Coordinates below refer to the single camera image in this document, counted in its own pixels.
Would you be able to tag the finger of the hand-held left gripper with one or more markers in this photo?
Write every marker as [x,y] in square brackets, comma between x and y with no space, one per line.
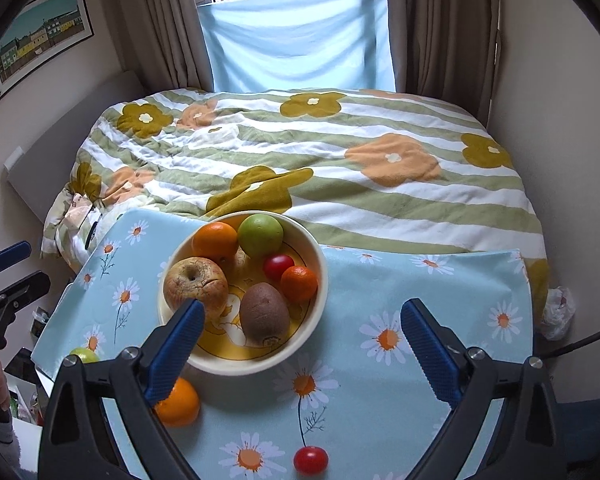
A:
[27,286]
[10,253]

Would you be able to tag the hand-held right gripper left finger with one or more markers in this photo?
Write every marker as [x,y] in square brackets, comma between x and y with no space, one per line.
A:
[172,360]

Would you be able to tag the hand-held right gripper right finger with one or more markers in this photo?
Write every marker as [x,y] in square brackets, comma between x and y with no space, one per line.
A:
[430,355]

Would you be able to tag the small tangerine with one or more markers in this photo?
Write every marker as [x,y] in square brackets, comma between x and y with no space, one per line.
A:
[180,405]
[300,283]

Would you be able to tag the cream bowl with bear print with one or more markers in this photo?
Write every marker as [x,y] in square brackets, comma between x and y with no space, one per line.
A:
[240,361]

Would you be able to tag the wrinkled yellow apple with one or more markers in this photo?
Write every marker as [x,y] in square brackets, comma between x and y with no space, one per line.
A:
[190,285]

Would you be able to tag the brown kiwi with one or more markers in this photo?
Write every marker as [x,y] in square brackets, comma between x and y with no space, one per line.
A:
[264,312]

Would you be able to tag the large orange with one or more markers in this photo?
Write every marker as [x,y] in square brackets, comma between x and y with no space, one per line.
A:
[215,242]

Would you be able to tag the red cherry tomato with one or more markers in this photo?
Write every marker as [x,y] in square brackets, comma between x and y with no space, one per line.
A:
[277,264]
[311,460]

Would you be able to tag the green apple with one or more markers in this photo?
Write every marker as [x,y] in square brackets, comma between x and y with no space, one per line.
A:
[260,235]

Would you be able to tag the blue daisy tablecloth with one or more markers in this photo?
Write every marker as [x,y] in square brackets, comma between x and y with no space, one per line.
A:
[370,400]

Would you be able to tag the small green fruit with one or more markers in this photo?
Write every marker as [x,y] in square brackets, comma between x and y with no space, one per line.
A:
[85,355]

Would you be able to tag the beige headboard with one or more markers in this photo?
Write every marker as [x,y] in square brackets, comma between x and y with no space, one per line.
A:
[65,145]

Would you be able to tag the white plastic bag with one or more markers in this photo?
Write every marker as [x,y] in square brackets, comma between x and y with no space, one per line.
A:
[557,312]

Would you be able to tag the striped floral duvet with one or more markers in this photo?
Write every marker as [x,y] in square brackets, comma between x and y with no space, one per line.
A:
[355,195]

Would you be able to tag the brown curtain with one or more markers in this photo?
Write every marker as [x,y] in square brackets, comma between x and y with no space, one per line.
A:
[165,25]
[440,25]

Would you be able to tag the light blue window cloth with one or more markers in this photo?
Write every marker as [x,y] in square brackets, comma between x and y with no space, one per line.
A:
[295,40]

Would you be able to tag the framed wall picture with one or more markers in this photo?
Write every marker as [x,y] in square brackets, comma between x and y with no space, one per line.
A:
[40,40]

